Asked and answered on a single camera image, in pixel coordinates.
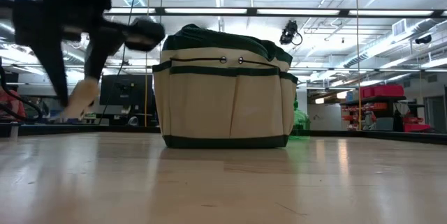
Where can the shelf with red bins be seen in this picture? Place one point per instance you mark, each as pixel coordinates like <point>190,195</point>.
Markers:
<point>380,102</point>

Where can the black ceiling camera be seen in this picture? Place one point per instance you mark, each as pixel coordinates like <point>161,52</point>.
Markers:
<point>289,32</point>
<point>423,39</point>

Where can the black aluminium frame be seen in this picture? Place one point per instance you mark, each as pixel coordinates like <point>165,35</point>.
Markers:
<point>251,11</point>

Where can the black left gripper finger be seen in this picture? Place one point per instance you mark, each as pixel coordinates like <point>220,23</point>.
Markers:
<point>52,67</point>
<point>97,54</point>

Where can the black monitor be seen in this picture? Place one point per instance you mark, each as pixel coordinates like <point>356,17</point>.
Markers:
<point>125,89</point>

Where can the green spray bottle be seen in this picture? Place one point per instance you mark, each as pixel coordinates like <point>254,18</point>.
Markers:
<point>301,119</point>

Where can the cream and green gardening bag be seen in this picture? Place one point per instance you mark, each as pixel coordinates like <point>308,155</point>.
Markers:
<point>223,105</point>

